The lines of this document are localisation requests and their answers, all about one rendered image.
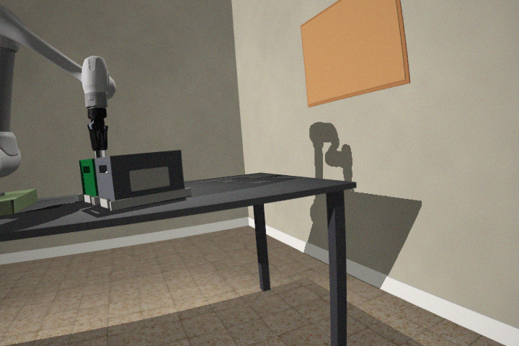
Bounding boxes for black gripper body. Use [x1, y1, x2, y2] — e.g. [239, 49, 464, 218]
[87, 107, 107, 131]

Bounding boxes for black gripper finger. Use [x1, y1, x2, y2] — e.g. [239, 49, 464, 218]
[100, 123, 108, 157]
[87, 121, 102, 158]

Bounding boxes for green crate with dividers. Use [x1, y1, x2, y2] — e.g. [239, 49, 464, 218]
[81, 159, 99, 197]

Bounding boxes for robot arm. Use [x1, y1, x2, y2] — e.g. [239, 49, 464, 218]
[0, 5, 116, 178]

